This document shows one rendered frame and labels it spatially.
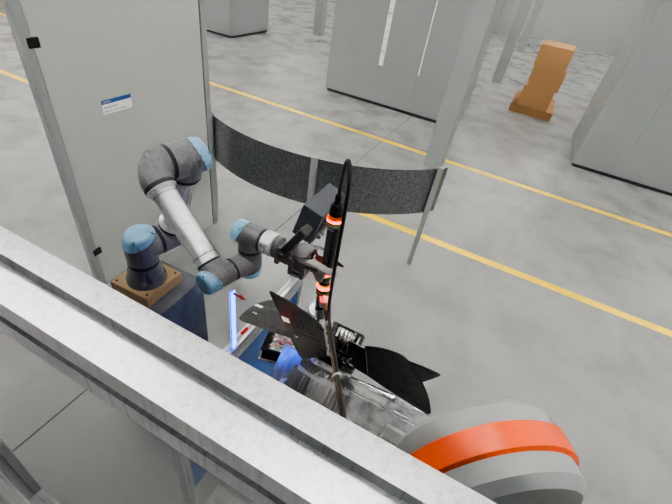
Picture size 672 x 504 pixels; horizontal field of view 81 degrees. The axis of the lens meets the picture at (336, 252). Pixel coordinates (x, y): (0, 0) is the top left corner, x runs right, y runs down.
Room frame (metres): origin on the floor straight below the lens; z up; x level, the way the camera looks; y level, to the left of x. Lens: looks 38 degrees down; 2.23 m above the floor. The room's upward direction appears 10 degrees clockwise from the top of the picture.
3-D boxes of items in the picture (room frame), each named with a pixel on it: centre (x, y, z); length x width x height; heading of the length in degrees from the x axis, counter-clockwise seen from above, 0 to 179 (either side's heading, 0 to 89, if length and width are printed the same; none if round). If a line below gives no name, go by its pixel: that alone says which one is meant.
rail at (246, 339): (1.08, 0.32, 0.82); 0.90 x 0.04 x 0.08; 159
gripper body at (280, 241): (0.90, 0.12, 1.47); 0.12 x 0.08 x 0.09; 69
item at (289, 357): (0.85, 0.08, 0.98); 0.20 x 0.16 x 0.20; 159
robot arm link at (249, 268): (0.94, 0.28, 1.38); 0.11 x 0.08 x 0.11; 146
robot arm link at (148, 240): (1.11, 0.73, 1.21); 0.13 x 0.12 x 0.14; 146
